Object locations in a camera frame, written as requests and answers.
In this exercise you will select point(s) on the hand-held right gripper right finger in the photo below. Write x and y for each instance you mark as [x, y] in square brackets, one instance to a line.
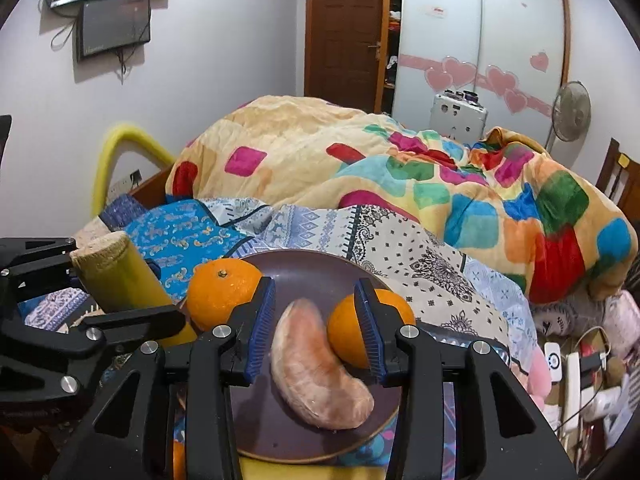
[369, 332]

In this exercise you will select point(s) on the yellow-green banana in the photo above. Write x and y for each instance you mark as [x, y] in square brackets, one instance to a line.
[117, 285]

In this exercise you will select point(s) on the yellow foam bed rail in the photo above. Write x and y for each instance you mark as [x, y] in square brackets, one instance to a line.
[132, 137]

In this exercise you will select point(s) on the small black wall monitor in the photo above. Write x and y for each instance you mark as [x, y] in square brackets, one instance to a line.
[112, 27]

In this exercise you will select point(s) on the orange with green stem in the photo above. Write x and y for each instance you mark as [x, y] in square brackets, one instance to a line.
[220, 292]

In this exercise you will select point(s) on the brown round plate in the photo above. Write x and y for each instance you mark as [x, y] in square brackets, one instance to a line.
[310, 270]

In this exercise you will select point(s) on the colourful patchwork blanket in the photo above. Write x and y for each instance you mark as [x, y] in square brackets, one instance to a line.
[320, 150]

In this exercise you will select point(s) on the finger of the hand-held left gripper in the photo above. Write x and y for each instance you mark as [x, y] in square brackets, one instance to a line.
[35, 260]
[125, 327]

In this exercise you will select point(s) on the white power strip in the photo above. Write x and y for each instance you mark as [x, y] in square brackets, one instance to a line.
[571, 390]

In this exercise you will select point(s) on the white-blue patterned bedsheet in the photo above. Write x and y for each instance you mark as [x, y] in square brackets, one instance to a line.
[400, 245]

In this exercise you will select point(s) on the brown wooden door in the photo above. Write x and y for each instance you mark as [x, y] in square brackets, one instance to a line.
[345, 30]

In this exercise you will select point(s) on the white wardrobe with pink hearts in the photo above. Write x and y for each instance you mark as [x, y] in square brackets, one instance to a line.
[480, 25]

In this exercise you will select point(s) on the white box device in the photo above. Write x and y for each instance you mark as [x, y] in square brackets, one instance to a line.
[457, 115]

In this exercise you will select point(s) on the wall socket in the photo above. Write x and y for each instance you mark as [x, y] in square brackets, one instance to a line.
[122, 186]

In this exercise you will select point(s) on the brown wooden chair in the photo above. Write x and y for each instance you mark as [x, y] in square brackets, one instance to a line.
[617, 170]

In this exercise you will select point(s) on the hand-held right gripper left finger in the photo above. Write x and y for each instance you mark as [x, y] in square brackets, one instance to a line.
[261, 332]

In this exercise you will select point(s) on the small white device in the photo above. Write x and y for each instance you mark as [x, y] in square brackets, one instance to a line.
[553, 360]

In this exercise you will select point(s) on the blue gold-print cloth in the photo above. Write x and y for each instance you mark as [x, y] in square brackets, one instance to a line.
[175, 235]

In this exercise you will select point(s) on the standing fan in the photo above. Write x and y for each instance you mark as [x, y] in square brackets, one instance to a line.
[572, 110]

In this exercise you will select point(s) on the grey plush pillow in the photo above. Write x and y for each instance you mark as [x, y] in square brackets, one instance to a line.
[575, 315]

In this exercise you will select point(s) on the pink plush toy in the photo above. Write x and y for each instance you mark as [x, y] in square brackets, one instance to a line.
[535, 375]

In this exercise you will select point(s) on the peeled pomelo segment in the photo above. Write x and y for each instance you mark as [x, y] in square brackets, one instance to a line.
[315, 375]

